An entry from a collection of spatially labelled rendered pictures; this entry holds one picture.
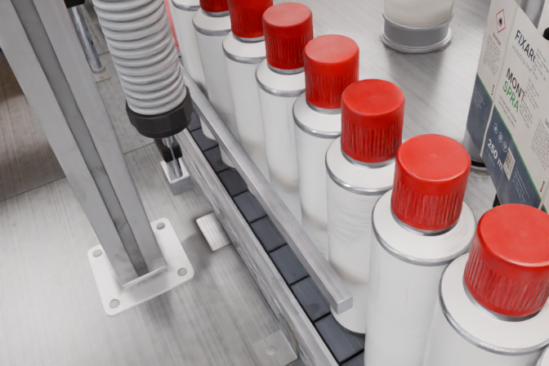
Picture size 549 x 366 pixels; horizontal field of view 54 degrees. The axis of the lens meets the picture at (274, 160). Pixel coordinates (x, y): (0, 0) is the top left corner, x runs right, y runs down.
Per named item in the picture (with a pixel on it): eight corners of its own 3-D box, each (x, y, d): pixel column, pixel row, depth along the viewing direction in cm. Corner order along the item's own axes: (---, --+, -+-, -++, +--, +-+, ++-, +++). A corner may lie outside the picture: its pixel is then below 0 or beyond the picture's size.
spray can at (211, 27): (281, 157, 55) (260, -38, 41) (238, 180, 53) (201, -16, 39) (253, 132, 58) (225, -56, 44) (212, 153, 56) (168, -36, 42)
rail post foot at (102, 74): (112, 78, 78) (110, 74, 77) (95, 84, 77) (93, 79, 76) (104, 60, 81) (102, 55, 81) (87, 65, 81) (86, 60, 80)
